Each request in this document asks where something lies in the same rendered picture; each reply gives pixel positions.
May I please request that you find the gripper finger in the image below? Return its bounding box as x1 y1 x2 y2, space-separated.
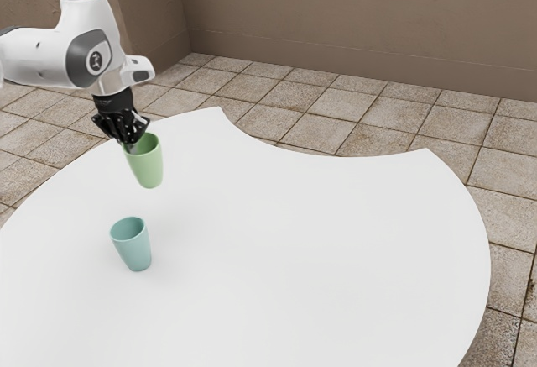
121 129 146 155

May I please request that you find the light green cup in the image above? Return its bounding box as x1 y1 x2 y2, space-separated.
122 132 164 190

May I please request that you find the teal cup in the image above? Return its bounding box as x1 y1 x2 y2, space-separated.
109 216 152 273

